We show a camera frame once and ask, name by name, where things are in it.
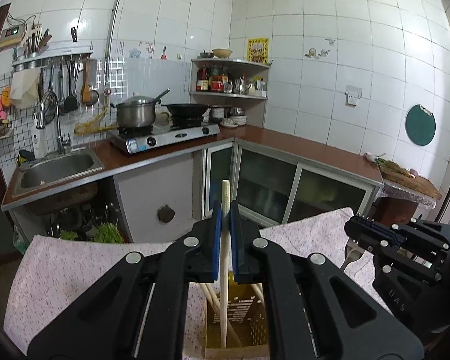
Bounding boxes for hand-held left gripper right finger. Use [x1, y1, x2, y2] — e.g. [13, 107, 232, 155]
[229, 200, 424, 360]

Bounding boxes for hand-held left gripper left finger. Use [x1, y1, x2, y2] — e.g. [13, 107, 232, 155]
[27, 199, 224, 360]

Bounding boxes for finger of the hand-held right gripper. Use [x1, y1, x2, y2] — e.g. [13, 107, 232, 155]
[354, 215, 450, 241]
[344, 219, 441, 282]

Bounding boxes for steel fork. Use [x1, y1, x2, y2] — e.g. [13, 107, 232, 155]
[339, 242, 364, 272]

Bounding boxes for yellow perforated utensil holder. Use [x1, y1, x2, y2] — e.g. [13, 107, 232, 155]
[204, 281, 271, 359]

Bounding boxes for wooden cutting board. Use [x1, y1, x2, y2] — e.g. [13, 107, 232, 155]
[373, 155, 443, 201]

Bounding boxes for glass cabinet sliding doors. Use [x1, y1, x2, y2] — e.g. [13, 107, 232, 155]
[202, 144, 377, 229]

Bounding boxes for round green board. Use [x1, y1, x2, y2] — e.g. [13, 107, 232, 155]
[405, 104, 437, 146]

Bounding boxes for green leafy vegetables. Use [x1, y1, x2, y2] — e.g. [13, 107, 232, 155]
[60, 222, 124, 244]

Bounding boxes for brown kitchen counter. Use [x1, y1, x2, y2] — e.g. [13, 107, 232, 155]
[0, 124, 385, 212]

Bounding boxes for steel gas stove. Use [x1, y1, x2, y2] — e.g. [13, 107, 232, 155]
[109, 116, 221, 154]

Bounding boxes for stack of white plates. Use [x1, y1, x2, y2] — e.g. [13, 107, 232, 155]
[221, 114, 248, 126]

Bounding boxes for black wok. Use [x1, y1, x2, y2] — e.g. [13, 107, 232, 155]
[161, 102, 211, 119]

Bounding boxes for pink floral tablecloth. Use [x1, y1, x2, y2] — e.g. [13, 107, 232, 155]
[4, 206, 398, 360]

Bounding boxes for white corner shelf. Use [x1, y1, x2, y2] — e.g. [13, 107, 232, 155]
[189, 57, 271, 100]

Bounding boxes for steel cooking pot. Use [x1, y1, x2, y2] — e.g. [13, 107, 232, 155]
[110, 95, 162, 128]

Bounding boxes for steel kitchen sink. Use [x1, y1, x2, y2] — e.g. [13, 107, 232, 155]
[17, 148, 106, 192]

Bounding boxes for chrome faucet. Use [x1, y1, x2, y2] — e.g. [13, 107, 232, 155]
[35, 91, 72, 155]

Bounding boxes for black hanging spatula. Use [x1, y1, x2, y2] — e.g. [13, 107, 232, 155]
[62, 56, 79, 115]

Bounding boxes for white soap bottle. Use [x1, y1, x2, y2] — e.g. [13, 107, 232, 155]
[30, 114, 47, 160]

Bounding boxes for white hanging cloth bag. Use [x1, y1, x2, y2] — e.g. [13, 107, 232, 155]
[9, 69, 40, 109]

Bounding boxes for white wall socket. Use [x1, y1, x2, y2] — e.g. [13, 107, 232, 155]
[345, 85, 362, 106]

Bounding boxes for yellow wall poster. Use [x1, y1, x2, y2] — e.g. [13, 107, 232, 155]
[246, 37, 269, 64]

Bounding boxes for grey wall pipe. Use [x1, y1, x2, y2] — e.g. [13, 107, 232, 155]
[105, 0, 130, 87]

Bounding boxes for steel wall utensil rack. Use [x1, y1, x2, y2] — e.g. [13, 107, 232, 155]
[11, 43, 94, 69]

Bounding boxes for white wall controller box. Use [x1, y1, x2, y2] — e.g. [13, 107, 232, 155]
[0, 26, 25, 49]

